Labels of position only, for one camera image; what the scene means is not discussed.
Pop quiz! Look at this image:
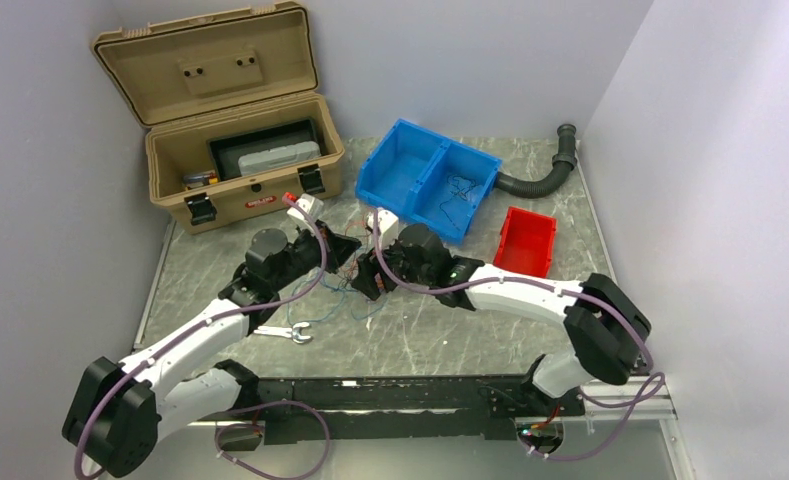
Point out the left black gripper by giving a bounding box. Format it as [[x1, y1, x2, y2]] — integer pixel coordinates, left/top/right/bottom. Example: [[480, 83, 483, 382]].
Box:
[[270, 219, 361, 293]]

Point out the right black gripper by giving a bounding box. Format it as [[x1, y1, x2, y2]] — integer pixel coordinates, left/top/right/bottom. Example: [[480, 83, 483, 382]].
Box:
[[350, 230, 433, 302]]

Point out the orange wire bundle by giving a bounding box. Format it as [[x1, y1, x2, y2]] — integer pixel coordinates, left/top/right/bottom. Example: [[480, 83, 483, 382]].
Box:
[[330, 221, 395, 293]]

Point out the blue wire bundle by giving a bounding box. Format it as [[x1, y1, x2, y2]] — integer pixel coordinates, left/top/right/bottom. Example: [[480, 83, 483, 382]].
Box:
[[287, 268, 389, 326]]

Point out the black wire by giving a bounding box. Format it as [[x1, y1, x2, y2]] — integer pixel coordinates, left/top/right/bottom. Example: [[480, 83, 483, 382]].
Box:
[[436, 173, 485, 227]]

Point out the red plastic bin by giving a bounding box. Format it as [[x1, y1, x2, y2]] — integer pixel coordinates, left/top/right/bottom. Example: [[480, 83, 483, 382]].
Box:
[[492, 207, 557, 278]]

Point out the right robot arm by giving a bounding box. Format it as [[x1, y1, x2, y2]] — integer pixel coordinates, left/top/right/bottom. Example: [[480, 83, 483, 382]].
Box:
[[353, 218, 652, 415]]

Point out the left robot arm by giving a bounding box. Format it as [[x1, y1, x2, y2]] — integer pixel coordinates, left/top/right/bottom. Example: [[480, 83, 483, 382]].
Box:
[[62, 221, 362, 479]]

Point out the silver open-end wrench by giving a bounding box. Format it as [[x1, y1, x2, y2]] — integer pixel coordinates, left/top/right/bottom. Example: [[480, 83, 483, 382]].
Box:
[[253, 322, 313, 345]]

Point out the blue double plastic bin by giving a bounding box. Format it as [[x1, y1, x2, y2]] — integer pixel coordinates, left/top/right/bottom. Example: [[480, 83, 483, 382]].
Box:
[[355, 119, 502, 245]]

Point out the grey case in toolbox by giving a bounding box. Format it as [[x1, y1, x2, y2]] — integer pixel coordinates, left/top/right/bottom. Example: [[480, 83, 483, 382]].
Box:
[[237, 141, 321, 176]]

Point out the black tray in toolbox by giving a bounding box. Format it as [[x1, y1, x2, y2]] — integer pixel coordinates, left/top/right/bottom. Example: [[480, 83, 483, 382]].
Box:
[[207, 118, 326, 181]]

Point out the yellow black tool in toolbox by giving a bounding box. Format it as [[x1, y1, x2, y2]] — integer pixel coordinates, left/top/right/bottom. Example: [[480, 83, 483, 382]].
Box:
[[182, 170, 219, 190]]

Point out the tan plastic toolbox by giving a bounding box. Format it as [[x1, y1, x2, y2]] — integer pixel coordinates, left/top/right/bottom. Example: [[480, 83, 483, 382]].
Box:
[[92, 1, 345, 235]]

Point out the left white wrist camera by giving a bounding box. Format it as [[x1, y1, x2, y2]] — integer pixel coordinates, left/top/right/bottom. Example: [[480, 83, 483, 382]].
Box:
[[287, 193, 324, 229]]

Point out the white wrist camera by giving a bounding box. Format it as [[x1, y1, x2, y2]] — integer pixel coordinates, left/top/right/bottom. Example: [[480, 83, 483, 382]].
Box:
[[287, 193, 324, 229], [373, 208, 399, 250]]

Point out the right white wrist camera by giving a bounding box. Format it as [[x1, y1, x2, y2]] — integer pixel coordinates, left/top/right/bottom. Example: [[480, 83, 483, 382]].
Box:
[[373, 208, 399, 250]]

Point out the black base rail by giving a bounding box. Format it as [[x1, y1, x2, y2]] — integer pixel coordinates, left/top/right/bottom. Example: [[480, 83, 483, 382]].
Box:
[[230, 375, 585, 445]]

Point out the black corrugated hose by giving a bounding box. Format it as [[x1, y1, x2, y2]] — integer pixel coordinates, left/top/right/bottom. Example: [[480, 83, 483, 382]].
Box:
[[494, 123, 579, 200]]

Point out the aluminium frame rail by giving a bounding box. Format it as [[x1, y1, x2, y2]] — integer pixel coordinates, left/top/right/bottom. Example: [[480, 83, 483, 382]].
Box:
[[126, 377, 665, 438]]

